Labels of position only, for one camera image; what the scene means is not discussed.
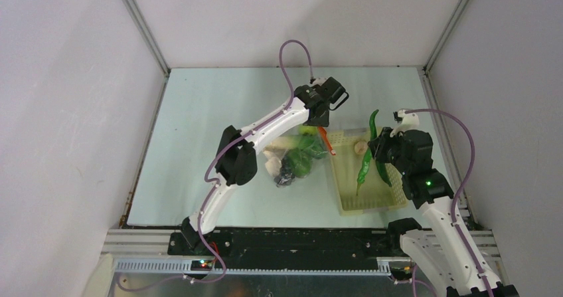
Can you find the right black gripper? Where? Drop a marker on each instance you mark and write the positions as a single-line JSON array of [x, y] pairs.
[[383, 147]]

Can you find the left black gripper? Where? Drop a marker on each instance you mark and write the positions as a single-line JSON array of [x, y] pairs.
[[322, 122]]

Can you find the green chili pepper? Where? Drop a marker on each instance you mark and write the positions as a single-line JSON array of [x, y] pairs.
[[367, 157]]

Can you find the green bok choy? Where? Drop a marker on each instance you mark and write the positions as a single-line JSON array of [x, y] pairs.
[[294, 152]]

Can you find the clear zip top bag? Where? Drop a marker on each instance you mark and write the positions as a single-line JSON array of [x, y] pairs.
[[299, 154]]

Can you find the dark purple grape bunch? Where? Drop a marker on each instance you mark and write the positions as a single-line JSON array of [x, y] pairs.
[[286, 176]]

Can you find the green apple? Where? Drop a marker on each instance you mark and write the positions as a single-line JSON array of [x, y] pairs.
[[307, 130]]

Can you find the white oyster mushroom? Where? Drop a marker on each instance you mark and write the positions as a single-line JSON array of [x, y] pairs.
[[273, 164]]

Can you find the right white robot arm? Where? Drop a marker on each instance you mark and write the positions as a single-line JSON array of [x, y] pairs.
[[457, 267]]

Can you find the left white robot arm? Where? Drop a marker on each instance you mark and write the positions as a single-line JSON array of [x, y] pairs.
[[235, 162]]

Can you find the cream perforated plastic basket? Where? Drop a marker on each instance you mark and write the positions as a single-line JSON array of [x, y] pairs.
[[374, 195]]

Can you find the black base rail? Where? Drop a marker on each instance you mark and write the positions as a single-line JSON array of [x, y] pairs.
[[289, 248]]

